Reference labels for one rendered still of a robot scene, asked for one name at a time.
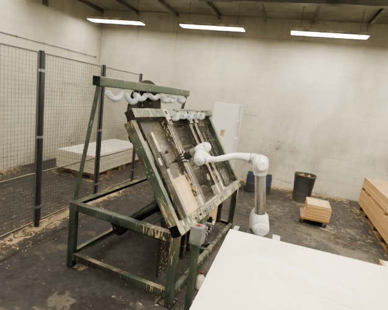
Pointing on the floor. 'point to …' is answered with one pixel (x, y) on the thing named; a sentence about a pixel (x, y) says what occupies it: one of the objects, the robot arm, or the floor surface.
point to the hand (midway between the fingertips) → (175, 161)
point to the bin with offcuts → (303, 186)
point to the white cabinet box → (228, 125)
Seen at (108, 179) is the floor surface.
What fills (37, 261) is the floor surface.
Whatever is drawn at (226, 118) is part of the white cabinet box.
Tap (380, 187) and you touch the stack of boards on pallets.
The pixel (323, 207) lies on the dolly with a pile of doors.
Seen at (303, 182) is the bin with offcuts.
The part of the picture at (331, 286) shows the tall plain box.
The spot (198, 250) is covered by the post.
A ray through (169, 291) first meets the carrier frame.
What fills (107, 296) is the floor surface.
